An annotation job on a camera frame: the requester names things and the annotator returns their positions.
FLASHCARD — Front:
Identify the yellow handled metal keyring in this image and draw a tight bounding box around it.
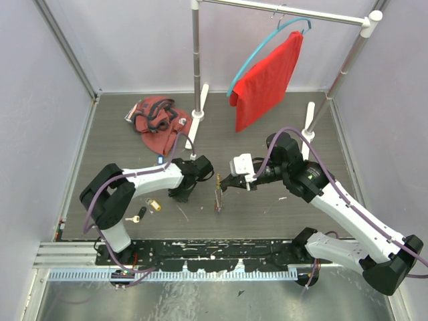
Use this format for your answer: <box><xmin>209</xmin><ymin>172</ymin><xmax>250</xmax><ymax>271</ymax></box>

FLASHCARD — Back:
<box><xmin>215</xmin><ymin>173</ymin><xmax>223</xmax><ymax>213</ymax></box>

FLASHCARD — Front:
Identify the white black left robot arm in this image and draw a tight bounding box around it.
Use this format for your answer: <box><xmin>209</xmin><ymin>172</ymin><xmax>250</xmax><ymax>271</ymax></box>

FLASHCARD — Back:
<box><xmin>80</xmin><ymin>156</ymin><xmax>214</xmax><ymax>265</ymax></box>

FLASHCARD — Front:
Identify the grey slotted cable duct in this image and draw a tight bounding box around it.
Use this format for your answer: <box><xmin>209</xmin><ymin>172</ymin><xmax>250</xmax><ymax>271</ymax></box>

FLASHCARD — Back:
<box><xmin>47</xmin><ymin>267</ymin><xmax>298</xmax><ymax>283</ymax></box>

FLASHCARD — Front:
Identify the maroon crumpled garment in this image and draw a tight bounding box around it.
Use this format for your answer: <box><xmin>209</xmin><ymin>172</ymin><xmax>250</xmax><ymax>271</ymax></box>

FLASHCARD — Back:
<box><xmin>124</xmin><ymin>96</ymin><xmax>192</xmax><ymax>156</ymax></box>

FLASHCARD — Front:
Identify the teal clothes hanger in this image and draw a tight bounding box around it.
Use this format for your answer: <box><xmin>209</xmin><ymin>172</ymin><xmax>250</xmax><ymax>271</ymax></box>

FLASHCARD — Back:
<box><xmin>226</xmin><ymin>14</ymin><xmax>312</xmax><ymax>97</ymax></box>

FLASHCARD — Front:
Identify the yellow tagged key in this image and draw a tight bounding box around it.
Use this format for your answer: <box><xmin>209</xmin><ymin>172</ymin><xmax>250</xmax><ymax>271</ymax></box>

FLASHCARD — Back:
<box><xmin>146</xmin><ymin>198</ymin><xmax>162</xmax><ymax>211</ymax></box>

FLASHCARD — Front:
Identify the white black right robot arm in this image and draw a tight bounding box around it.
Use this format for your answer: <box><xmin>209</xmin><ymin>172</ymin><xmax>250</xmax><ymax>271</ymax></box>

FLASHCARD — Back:
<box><xmin>218</xmin><ymin>127</ymin><xmax>423</xmax><ymax>296</ymax></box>

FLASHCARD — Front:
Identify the black tagged key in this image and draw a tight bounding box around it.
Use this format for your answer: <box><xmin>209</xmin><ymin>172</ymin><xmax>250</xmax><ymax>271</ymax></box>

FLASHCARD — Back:
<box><xmin>125</xmin><ymin>207</ymin><xmax>147</xmax><ymax>223</ymax></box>

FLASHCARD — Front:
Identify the white metal clothes rack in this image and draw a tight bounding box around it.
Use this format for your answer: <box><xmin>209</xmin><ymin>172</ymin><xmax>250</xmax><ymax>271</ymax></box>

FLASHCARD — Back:
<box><xmin>185</xmin><ymin>1</ymin><xmax>387</xmax><ymax>150</ymax></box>

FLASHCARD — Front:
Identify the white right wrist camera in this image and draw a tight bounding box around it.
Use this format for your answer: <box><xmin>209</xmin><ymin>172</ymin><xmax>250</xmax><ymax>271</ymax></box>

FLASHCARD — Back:
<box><xmin>230</xmin><ymin>153</ymin><xmax>256</xmax><ymax>191</ymax></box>

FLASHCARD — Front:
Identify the blue tagged key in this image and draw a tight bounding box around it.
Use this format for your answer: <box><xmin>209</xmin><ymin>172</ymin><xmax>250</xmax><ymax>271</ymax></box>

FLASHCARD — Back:
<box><xmin>156</xmin><ymin>155</ymin><xmax>165</xmax><ymax>166</ymax></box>

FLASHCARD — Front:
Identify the red hanging cloth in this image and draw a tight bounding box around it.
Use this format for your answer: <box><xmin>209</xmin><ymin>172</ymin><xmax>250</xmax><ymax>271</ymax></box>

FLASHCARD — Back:
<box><xmin>229</xmin><ymin>31</ymin><xmax>304</xmax><ymax>132</ymax></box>

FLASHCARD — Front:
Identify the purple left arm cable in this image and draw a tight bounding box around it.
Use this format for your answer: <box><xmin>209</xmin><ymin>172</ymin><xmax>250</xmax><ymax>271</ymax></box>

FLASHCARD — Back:
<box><xmin>82</xmin><ymin>131</ymin><xmax>198</xmax><ymax>288</ymax></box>

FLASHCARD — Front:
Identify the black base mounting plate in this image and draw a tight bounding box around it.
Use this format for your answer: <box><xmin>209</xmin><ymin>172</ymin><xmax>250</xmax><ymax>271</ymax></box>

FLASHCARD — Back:
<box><xmin>115</xmin><ymin>239</ymin><xmax>320</xmax><ymax>273</ymax></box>

